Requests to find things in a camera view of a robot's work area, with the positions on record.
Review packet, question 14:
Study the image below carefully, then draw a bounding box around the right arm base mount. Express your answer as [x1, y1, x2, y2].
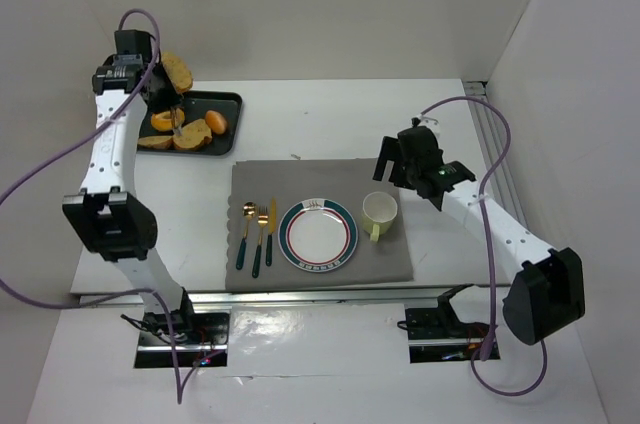
[396, 284, 489, 364]

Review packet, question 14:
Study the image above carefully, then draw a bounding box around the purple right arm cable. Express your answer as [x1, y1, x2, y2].
[417, 96, 549, 398]

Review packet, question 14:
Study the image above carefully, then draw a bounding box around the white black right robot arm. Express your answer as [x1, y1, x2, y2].
[373, 118, 586, 345]

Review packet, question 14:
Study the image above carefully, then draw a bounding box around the aluminium side rail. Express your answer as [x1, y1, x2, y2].
[463, 81, 528, 227]

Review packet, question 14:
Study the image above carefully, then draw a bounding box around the seeded bread slice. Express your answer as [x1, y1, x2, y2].
[173, 119, 213, 151]
[161, 51, 194, 94]

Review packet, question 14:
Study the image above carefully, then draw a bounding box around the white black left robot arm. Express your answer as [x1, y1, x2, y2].
[62, 30, 192, 324]

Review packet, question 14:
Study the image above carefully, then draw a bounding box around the gold fork green handle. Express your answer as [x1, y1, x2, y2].
[251, 206, 269, 279]

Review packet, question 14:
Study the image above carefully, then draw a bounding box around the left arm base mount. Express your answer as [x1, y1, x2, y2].
[120, 312, 230, 369]

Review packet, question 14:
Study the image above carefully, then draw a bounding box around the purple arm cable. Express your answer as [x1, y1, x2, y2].
[417, 96, 549, 398]
[0, 8, 201, 405]

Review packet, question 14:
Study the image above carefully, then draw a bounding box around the orange round bun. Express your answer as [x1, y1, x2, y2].
[205, 110, 228, 135]

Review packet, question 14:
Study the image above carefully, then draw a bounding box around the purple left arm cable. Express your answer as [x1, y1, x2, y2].
[0, 8, 201, 405]

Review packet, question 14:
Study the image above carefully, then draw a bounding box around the black rectangular tray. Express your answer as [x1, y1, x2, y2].
[138, 91, 243, 156]

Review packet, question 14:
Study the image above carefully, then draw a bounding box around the gold spoon green handle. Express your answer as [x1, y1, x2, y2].
[235, 202, 257, 270]

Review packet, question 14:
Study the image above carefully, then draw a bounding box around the orange glazed donut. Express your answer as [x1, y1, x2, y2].
[150, 111, 173, 132]

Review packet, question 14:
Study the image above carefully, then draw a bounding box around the grey cloth placemat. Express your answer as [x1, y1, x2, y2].
[225, 159, 413, 292]

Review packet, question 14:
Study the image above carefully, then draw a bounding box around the thin brown bread slice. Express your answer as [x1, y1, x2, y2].
[137, 135, 173, 150]

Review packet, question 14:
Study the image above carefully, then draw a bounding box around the aluminium front rail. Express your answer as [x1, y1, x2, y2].
[75, 283, 514, 309]

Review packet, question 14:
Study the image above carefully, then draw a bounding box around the pale green ceramic mug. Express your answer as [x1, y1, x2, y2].
[362, 192, 399, 242]

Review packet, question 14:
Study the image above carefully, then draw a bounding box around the gold knife green handle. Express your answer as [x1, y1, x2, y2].
[265, 198, 277, 267]

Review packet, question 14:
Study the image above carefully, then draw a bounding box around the white plate teal red rim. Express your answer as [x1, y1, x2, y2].
[277, 198, 359, 274]

